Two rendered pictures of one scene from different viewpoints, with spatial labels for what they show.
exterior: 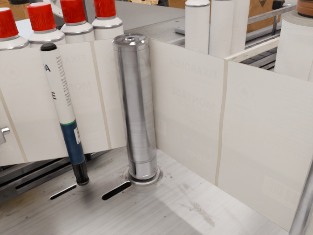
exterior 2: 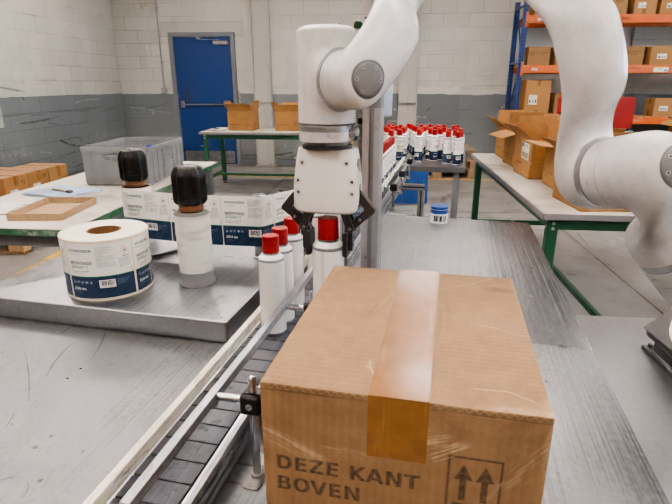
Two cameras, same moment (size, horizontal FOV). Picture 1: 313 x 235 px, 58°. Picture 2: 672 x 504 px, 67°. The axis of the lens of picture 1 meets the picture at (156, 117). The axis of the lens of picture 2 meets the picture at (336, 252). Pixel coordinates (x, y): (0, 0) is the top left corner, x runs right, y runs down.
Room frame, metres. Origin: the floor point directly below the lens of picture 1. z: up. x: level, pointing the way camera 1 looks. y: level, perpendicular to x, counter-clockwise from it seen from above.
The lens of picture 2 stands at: (1.49, -0.72, 1.36)
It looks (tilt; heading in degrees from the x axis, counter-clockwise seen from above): 18 degrees down; 140
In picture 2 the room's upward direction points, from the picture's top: straight up
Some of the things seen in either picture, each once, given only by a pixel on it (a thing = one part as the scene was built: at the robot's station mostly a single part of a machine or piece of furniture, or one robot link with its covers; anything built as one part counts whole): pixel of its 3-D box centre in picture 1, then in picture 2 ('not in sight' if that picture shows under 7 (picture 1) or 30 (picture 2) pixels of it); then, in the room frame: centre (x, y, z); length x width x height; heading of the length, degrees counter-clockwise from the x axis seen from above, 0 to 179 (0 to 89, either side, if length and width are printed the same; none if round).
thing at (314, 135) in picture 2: not in sight; (328, 133); (0.90, -0.23, 1.29); 0.09 x 0.08 x 0.03; 37
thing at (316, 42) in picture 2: not in sight; (328, 75); (0.90, -0.23, 1.37); 0.09 x 0.08 x 0.13; 168
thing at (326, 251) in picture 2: not in sight; (328, 278); (0.90, -0.23, 1.06); 0.05 x 0.05 x 0.20
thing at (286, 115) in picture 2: not in sight; (289, 115); (-4.10, 3.26, 0.96); 0.43 x 0.42 x 0.37; 41
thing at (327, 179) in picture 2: not in sight; (327, 175); (0.90, -0.23, 1.23); 0.10 x 0.07 x 0.11; 37
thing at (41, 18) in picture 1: (55, 72); not in sight; (0.42, 0.15, 0.98); 0.05 x 0.05 x 0.20
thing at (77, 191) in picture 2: not in sight; (62, 192); (-1.52, -0.09, 0.81); 0.32 x 0.24 x 0.01; 30
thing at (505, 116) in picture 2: not in sight; (516, 134); (-0.78, 3.17, 0.97); 0.45 x 0.40 x 0.37; 46
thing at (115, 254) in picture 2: not in sight; (108, 257); (0.22, -0.38, 0.95); 0.20 x 0.20 x 0.14
